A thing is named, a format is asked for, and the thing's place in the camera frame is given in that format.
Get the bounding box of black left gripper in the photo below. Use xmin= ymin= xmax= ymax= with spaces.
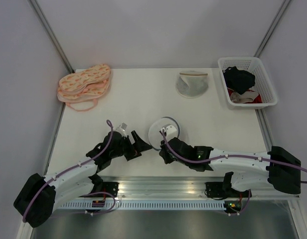
xmin=110 ymin=130 xmax=152 ymax=161

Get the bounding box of blue-zipper white mesh laundry bag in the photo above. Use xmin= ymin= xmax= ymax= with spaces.
xmin=148 ymin=117 xmax=180 ymax=151

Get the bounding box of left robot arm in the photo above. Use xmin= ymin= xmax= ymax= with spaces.
xmin=13 ymin=131 xmax=152 ymax=228

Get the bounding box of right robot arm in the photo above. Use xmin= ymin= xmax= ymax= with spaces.
xmin=159 ymin=137 xmax=301 ymax=197

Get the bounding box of beige-trim mesh laundry bag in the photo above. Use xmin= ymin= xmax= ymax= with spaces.
xmin=175 ymin=71 xmax=208 ymax=99

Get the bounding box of beige bra in basket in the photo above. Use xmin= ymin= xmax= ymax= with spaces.
xmin=230 ymin=91 xmax=259 ymax=104

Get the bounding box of pink patterned laundry bag stack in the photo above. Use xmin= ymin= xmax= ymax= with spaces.
xmin=57 ymin=64 xmax=111 ymax=112

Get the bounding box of red garment in basket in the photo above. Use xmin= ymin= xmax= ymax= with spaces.
xmin=227 ymin=88 xmax=262 ymax=104

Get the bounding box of black garment in basket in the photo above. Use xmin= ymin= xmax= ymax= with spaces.
xmin=223 ymin=66 xmax=255 ymax=94

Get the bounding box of white plastic basket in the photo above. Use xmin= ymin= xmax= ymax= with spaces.
xmin=218 ymin=57 xmax=278 ymax=110

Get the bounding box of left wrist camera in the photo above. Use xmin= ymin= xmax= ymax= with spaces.
xmin=115 ymin=123 xmax=128 ymax=137

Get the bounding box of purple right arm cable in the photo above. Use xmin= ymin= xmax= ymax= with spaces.
xmin=161 ymin=130 xmax=307 ymax=216

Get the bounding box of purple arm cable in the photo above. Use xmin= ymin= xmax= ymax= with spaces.
xmin=161 ymin=130 xmax=307 ymax=216
xmin=21 ymin=119 xmax=119 ymax=223

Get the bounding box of aluminium rail table edge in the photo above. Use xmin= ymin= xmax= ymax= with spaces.
xmin=73 ymin=176 xmax=301 ymax=200

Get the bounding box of white slotted cable duct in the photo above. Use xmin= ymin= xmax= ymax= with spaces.
xmin=59 ymin=199 xmax=225 ymax=211

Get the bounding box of left aluminium corner post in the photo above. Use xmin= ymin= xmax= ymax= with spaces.
xmin=28 ymin=0 xmax=74 ymax=73

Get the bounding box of aluminium corner post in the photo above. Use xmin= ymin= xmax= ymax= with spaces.
xmin=254 ymin=0 xmax=293 ymax=58
xmin=28 ymin=0 xmax=74 ymax=73

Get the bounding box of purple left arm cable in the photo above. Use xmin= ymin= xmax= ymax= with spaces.
xmin=21 ymin=119 xmax=119 ymax=223

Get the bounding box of right aluminium corner post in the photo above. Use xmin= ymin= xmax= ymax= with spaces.
xmin=254 ymin=0 xmax=293 ymax=58

